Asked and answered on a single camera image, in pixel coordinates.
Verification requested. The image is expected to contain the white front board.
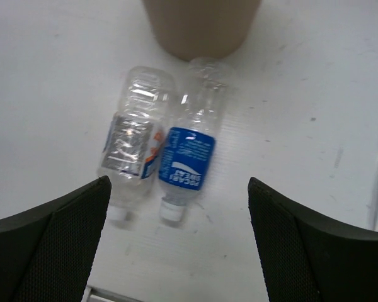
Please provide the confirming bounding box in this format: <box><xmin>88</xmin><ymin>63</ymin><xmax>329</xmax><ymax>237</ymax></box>
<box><xmin>81</xmin><ymin>284</ymin><xmax>272</xmax><ymax>302</ymax></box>

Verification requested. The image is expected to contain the clear bottle white orange label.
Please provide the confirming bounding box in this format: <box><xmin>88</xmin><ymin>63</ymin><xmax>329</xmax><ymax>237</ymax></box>
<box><xmin>97</xmin><ymin>66</ymin><xmax>176</xmax><ymax>221</ymax></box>

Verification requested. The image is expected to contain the brown cardboard bin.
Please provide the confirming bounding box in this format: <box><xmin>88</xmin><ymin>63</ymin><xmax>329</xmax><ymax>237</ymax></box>
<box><xmin>142</xmin><ymin>0</ymin><xmax>261</xmax><ymax>61</ymax></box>

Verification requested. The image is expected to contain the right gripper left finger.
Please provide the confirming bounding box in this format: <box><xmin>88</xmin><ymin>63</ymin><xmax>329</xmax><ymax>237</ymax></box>
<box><xmin>0</xmin><ymin>176</ymin><xmax>111</xmax><ymax>301</ymax></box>

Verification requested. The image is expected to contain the blue label Pocari Sweat bottle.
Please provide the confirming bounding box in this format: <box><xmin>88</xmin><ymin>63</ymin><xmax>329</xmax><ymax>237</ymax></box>
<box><xmin>158</xmin><ymin>57</ymin><xmax>233</xmax><ymax>223</ymax></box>

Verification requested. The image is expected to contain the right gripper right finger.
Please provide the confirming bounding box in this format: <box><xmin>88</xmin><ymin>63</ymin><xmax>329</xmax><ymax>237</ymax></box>
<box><xmin>248</xmin><ymin>177</ymin><xmax>378</xmax><ymax>301</ymax></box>

